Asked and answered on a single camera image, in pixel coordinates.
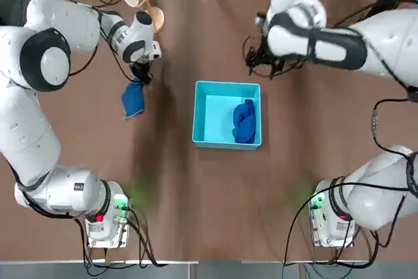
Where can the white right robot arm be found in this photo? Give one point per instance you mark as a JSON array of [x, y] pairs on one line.
[[385, 40]]

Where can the cyan plastic box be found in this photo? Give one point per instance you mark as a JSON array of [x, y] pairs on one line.
[[215, 119]]

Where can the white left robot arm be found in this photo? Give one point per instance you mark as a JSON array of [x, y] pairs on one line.
[[29, 128]]

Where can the blue square rag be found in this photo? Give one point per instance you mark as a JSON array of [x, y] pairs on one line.
[[134, 99], [245, 122]]

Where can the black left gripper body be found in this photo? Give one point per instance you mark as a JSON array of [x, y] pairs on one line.
[[142, 68]]

